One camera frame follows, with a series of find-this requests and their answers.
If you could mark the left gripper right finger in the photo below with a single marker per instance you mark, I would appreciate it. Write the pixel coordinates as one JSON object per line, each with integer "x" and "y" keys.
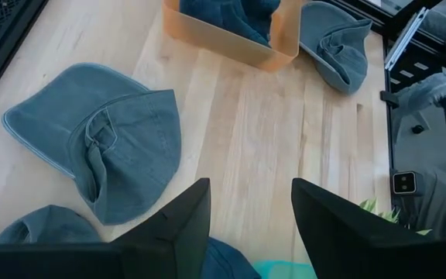
{"x": 347, "y": 244}

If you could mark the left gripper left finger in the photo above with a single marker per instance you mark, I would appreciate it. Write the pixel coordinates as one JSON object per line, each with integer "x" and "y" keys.
{"x": 172, "y": 240}

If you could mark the artificial green plant white pot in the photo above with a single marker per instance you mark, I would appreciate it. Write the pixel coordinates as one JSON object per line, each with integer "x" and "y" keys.
{"x": 381, "y": 213}

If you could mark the green plastic bin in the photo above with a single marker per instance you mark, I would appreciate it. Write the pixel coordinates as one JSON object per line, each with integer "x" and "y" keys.
{"x": 285, "y": 271}

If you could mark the person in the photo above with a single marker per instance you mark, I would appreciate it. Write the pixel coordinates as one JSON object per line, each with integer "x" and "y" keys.
{"x": 440, "y": 205}

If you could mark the orange plastic bin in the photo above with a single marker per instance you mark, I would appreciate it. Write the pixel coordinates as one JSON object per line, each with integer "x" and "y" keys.
{"x": 227, "y": 42}

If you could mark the silver aluminium bar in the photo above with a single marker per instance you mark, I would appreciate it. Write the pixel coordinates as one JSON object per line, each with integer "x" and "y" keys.
{"x": 405, "y": 38}

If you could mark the small table-level camera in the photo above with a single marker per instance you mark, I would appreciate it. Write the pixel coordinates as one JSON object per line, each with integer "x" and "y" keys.
{"x": 404, "y": 183}

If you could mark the black aluminium rig frame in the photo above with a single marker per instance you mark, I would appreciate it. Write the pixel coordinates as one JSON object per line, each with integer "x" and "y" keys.
{"x": 14, "y": 46}

